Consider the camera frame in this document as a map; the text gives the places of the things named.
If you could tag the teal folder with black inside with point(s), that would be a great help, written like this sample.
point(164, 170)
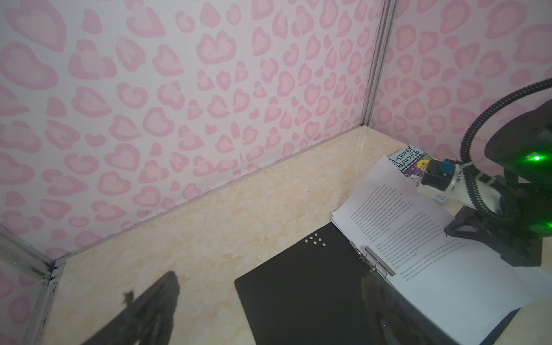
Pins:
point(311, 293)

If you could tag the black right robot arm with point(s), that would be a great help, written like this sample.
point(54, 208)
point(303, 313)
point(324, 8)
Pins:
point(510, 214)

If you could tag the white paper sheet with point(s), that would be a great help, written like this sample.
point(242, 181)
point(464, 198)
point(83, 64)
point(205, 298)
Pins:
point(462, 286)

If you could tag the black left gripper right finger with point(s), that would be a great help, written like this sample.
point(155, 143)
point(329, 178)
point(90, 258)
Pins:
point(394, 320)

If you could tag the treehouse storey book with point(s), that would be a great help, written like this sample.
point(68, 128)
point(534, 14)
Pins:
point(411, 162)

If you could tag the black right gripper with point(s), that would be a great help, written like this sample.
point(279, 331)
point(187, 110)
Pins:
point(520, 242)

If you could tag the right aluminium frame post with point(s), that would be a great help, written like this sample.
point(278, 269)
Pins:
point(384, 32)

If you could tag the aluminium frame post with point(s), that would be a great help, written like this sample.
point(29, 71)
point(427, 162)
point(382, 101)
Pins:
point(29, 282)
point(384, 32)

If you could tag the left aluminium frame post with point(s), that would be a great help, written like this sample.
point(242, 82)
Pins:
point(29, 282)

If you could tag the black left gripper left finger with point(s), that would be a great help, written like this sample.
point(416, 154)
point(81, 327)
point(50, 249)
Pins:
point(148, 319)

